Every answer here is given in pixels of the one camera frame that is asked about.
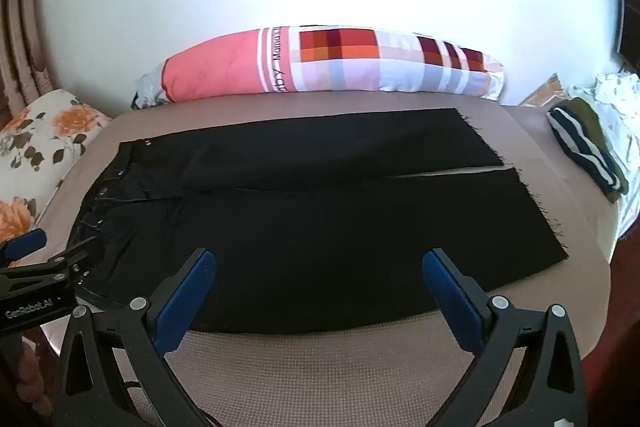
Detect navy white striped garment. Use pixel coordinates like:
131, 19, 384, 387
546, 97, 629, 202

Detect dark wall frame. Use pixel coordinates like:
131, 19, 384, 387
614, 0, 640, 58

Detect black pants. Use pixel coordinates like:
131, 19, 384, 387
70, 108, 569, 336

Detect pink checkered bolster pillow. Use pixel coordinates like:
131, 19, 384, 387
159, 26, 506, 104

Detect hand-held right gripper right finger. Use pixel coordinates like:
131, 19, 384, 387
421, 248, 588, 427

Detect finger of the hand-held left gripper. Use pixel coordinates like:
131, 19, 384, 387
0, 229, 48, 269
0, 236, 109, 294

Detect brown pleated curtain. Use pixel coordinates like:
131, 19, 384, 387
0, 0, 56, 128

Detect white printed cloth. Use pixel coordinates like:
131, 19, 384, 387
570, 71, 640, 240

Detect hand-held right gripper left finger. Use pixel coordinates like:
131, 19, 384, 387
52, 248, 217, 427

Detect floral orange cloth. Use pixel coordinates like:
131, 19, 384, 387
0, 89, 113, 244

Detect tan patterned mat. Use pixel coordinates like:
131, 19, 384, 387
519, 74, 571, 110

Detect grey patterned cloth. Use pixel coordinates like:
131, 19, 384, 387
131, 62, 168, 110

